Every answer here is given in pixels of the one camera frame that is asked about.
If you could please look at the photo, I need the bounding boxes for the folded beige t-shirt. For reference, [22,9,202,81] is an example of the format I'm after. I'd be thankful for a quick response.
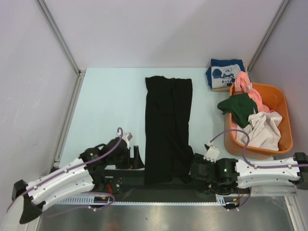
[211,62,250,92]

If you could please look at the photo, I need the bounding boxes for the folded blue Mickey t-shirt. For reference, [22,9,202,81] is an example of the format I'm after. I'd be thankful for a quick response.
[205,59,245,89]

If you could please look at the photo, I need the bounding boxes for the white t-shirt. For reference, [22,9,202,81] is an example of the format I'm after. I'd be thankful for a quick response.
[237,112,282,151]

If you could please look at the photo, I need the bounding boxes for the pink t-shirt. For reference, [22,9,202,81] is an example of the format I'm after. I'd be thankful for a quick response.
[234,71,270,113]

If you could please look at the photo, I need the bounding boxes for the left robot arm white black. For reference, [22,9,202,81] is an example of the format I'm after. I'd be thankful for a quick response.
[12,137,145,224]

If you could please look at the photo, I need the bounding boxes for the orange plastic basket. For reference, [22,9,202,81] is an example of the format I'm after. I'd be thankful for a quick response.
[224,83,293,159]

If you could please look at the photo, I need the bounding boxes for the aluminium frame rail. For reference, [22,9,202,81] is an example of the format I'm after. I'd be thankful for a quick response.
[251,185,296,196]

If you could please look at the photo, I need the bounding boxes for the dark green t-shirt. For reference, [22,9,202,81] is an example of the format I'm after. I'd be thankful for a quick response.
[217,93,258,128]

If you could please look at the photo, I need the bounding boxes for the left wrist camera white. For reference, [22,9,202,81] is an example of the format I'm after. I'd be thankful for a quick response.
[122,132,133,149]

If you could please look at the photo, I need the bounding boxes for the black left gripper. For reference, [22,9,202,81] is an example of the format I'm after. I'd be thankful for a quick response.
[108,145,144,169]

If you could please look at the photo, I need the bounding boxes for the black t-shirt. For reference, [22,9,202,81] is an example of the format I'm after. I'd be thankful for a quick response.
[144,76,194,185]

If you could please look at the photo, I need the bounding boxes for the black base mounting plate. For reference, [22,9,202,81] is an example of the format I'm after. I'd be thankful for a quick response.
[93,169,249,197]

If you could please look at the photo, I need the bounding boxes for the slotted cable duct rail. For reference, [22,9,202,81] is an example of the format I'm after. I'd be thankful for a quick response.
[57,191,239,206]

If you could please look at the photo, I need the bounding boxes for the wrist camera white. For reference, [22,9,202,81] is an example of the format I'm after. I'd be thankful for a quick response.
[203,144,219,163]
[122,132,133,149]

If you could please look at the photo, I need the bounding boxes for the aluminium frame post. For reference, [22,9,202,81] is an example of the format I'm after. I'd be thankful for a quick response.
[247,0,291,73]
[35,0,86,77]

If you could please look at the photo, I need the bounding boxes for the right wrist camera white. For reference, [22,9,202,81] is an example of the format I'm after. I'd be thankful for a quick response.
[203,144,219,163]

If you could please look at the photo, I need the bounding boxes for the right aluminium frame post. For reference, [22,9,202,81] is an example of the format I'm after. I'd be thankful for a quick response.
[247,0,291,73]

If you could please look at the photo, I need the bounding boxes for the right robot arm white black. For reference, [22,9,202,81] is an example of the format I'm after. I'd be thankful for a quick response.
[190,153,308,195]

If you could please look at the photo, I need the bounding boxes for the left aluminium frame post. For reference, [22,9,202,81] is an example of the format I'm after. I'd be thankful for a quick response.
[35,0,86,77]

